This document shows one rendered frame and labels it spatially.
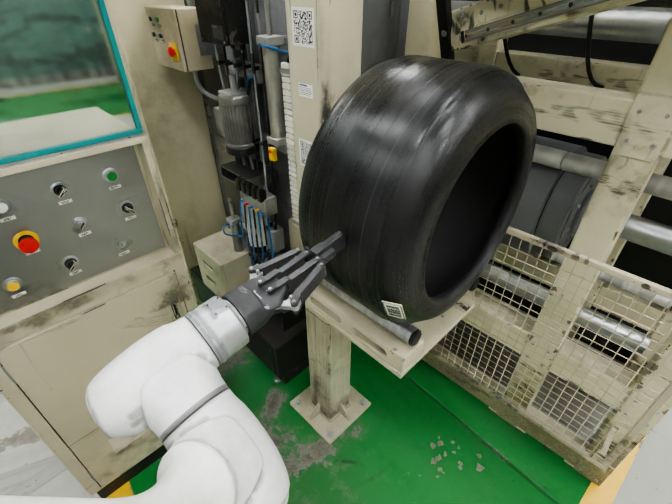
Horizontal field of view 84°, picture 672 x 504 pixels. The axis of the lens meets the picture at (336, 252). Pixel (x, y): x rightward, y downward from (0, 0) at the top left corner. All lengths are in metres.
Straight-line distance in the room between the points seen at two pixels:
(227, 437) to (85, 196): 0.83
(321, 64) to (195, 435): 0.75
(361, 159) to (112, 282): 0.84
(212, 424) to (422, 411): 1.47
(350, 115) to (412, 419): 1.45
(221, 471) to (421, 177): 0.48
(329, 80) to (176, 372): 0.69
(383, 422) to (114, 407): 1.43
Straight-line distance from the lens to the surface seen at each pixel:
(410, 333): 0.92
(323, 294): 1.08
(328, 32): 0.92
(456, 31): 1.18
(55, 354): 1.33
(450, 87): 0.71
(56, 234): 1.20
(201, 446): 0.50
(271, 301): 0.59
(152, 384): 0.54
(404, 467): 1.77
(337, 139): 0.71
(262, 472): 0.53
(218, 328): 0.56
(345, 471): 1.74
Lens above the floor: 1.59
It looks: 36 degrees down
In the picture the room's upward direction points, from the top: straight up
